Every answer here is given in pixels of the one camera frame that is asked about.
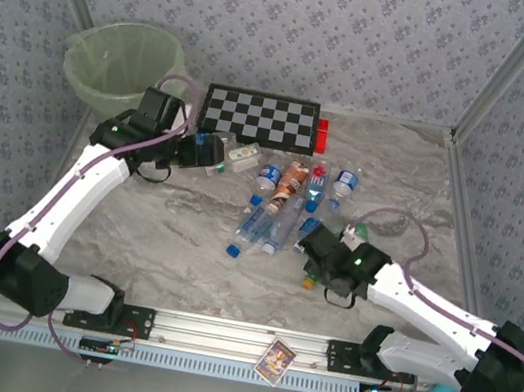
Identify red plastic box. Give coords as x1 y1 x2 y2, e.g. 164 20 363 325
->
312 118 332 155

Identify silver metal mesh bin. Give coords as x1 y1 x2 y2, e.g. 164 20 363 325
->
55 9 201 133

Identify bottle with yellow cap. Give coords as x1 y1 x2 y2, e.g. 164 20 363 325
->
299 263 325 293

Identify slim clear bottle blue label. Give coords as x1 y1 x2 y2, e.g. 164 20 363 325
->
291 215 324 258

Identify light blue slotted cable duct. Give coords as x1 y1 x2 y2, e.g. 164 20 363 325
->
0 316 405 392

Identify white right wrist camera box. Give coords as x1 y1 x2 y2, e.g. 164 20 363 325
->
338 221 370 250

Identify white plastic container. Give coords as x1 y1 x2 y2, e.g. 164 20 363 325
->
224 141 265 177

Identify small picture card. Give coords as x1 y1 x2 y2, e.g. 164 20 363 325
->
251 336 299 390

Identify black chessboard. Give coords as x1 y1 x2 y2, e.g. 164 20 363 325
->
194 81 324 156

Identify clear bottle with green cap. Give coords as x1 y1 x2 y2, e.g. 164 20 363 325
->
330 211 373 242

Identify brown coffee drink bottle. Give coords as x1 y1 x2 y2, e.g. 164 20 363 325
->
267 156 312 217

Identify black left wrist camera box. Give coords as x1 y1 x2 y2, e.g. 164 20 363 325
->
133 85 186 135

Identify aluminium mounting rail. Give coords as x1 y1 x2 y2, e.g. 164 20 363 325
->
0 279 448 392

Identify clear bottle light-blue label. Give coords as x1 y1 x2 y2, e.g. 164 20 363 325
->
245 205 279 258
224 200 271 263

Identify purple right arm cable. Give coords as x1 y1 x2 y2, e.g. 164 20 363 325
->
321 200 524 392

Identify tall clear bottle white cap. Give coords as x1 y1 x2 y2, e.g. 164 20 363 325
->
260 190 308 260

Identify aluminium frame side rail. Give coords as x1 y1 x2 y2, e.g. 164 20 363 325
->
402 131 524 392

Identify small white bottle green cap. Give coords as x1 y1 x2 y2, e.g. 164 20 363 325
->
203 159 227 180

